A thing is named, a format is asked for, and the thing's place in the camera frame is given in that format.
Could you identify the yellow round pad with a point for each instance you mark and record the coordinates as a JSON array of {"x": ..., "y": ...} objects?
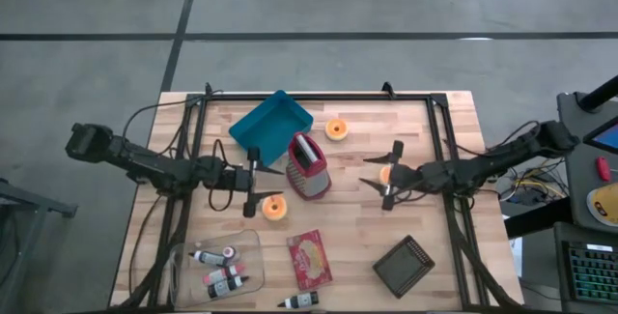
[{"x": 608, "y": 203}]

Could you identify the red computer mouse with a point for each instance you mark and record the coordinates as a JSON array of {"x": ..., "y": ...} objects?
[{"x": 603, "y": 169}]

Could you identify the red steel box grater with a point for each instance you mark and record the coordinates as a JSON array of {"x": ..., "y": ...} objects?
[{"x": 314, "y": 179}]

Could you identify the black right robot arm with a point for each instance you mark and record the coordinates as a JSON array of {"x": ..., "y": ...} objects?
[{"x": 483, "y": 166}]

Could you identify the backlit keyboard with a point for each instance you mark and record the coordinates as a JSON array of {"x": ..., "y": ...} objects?
[{"x": 594, "y": 275}]

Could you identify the teal plastic bin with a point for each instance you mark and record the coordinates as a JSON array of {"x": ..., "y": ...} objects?
[{"x": 270, "y": 125}]

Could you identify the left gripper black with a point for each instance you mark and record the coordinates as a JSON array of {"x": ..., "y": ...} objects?
[{"x": 239, "y": 179}]

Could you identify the pink food colour bottle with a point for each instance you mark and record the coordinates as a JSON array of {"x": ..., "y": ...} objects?
[{"x": 222, "y": 274}]

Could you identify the grey metal stand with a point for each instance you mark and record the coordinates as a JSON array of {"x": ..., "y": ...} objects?
[{"x": 38, "y": 203}]

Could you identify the red popcorn packet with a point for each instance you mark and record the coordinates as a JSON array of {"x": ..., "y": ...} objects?
[{"x": 309, "y": 261}]

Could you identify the black keyboard tray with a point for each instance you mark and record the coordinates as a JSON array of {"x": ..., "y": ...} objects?
[{"x": 560, "y": 256}]

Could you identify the black square mesh basket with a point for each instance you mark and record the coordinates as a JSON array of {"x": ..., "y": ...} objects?
[{"x": 403, "y": 266}]

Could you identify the clear plastic bin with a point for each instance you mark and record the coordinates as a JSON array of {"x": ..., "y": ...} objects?
[{"x": 251, "y": 241}]

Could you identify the black table clamp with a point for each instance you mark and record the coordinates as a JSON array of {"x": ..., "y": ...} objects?
[
  {"x": 208, "y": 88},
  {"x": 387, "y": 89}
]

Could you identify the black pole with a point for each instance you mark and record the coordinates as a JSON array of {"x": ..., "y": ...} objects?
[{"x": 598, "y": 94}]

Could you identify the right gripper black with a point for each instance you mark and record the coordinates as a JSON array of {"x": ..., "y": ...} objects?
[{"x": 403, "y": 179}]

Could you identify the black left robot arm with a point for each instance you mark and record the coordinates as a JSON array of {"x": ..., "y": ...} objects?
[{"x": 145, "y": 164}]

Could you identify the black cart screen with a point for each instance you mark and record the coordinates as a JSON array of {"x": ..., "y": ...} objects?
[{"x": 608, "y": 137}]

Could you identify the maroon food colour bottle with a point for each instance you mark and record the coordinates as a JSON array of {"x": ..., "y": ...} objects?
[{"x": 229, "y": 252}]

